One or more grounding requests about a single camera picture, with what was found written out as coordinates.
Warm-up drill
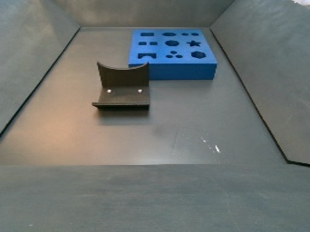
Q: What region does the blue foam shape-sorter block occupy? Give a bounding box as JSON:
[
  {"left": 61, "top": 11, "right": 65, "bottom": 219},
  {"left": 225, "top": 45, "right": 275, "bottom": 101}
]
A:
[{"left": 128, "top": 29, "right": 217, "bottom": 80}]

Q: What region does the black curved plastic holder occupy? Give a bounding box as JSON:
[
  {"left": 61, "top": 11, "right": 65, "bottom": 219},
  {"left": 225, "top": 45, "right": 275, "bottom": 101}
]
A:
[{"left": 92, "top": 63, "right": 149, "bottom": 109}]

